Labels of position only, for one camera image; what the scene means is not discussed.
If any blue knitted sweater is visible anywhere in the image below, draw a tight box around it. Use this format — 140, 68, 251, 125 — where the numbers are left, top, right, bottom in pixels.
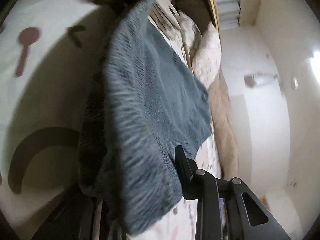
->
97, 0, 212, 235

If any wooden headboard shelf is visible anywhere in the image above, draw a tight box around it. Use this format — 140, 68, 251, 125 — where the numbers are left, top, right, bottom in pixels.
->
164, 0, 222, 38

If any beige fleece blanket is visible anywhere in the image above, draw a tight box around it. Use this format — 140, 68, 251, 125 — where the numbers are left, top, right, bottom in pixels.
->
209, 71, 240, 180

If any grey curtain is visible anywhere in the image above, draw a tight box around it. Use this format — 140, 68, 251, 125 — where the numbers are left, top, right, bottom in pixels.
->
216, 0, 241, 30

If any bunny print bed sheet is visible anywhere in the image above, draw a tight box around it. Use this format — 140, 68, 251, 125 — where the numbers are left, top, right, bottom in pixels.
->
0, 0, 223, 240

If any fluffy pink pillow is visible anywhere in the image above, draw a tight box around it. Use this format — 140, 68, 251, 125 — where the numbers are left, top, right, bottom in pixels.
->
191, 22, 222, 90

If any beige curtain valance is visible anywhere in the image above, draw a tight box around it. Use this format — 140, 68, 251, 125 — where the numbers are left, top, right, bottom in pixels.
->
239, 0, 261, 27

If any hanging white bottle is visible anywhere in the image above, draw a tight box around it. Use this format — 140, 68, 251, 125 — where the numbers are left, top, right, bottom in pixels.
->
244, 72, 278, 88

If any round white ceiling fixture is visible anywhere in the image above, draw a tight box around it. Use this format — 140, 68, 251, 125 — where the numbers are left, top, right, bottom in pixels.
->
291, 77, 298, 90

